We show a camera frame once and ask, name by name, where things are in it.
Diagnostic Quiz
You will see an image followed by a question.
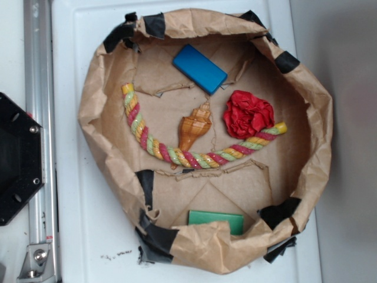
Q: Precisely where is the green rectangular block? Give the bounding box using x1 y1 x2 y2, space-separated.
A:
188 210 244 236

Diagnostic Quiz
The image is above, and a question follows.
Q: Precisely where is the aluminum extrusion rail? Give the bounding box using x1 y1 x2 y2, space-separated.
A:
22 0 62 283

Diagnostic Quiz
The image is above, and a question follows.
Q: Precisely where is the blue rectangular block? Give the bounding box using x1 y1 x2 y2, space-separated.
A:
173 44 227 95

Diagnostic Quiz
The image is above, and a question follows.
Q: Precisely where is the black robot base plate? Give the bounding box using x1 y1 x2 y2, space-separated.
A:
0 93 44 226

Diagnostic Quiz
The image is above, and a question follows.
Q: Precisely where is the multicolored twisted rope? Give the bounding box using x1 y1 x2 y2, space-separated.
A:
121 83 288 170

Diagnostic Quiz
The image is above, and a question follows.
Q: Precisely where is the orange conch seashell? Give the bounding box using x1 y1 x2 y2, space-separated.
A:
178 102 212 153

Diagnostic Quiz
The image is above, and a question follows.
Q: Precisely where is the white plastic tray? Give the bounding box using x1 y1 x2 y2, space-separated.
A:
52 1 322 282

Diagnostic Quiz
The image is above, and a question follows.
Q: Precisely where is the red crumpled paper ball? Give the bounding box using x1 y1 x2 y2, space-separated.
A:
223 90 275 139

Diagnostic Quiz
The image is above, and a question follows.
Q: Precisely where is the metal corner bracket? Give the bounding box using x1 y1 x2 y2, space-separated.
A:
16 243 57 283

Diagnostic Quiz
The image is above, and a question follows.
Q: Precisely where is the brown paper bag bin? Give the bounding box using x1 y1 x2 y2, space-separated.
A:
78 8 333 274

